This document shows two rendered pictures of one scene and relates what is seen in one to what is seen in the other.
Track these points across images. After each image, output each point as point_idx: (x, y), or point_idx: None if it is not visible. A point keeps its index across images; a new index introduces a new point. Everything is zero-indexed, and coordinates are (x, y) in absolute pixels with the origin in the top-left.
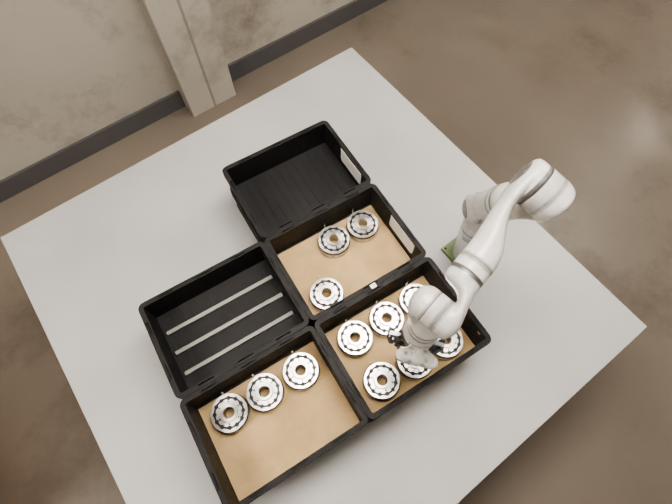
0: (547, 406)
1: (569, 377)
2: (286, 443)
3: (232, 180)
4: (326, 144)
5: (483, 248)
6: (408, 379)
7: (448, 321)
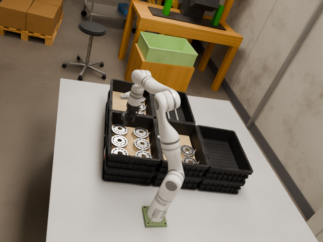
0: (55, 193)
1: (57, 212)
2: (118, 104)
3: (229, 139)
4: (242, 181)
5: (154, 79)
6: None
7: (137, 69)
